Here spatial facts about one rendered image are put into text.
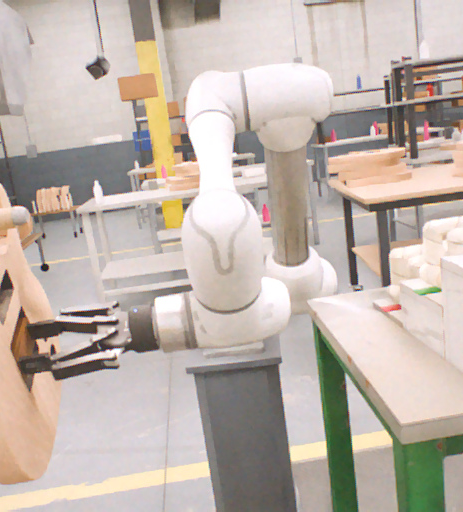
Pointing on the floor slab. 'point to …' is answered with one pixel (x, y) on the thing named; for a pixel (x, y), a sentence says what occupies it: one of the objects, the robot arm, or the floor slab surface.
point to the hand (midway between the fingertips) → (27, 347)
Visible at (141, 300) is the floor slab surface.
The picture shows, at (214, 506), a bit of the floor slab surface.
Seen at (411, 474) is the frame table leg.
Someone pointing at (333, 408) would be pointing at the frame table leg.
